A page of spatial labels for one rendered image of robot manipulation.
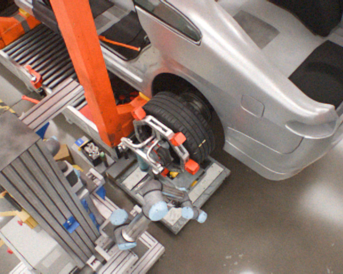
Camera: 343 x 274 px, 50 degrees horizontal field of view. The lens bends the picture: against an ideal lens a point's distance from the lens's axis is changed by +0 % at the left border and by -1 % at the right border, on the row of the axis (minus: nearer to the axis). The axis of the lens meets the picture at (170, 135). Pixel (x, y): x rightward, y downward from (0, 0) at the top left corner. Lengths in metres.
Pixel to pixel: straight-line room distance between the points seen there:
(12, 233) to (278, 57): 2.54
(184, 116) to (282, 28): 1.43
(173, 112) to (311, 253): 1.82
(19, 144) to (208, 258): 2.22
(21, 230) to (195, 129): 1.35
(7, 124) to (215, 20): 1.37
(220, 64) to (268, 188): 1.74
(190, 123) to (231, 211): 1.22
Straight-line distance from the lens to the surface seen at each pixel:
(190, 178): 3.51
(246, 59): 2.33
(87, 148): 3.39
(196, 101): 3.04
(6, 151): 1.73
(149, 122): 2.76
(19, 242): 2.43
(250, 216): 3.64
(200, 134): 2.76
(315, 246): 3.68
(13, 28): 4.63
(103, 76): 2.73
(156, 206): 2.14
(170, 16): 2.56
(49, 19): 4.15
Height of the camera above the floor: 3.35
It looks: 57 degrees down
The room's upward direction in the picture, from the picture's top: 4 degrees counter-clockwise
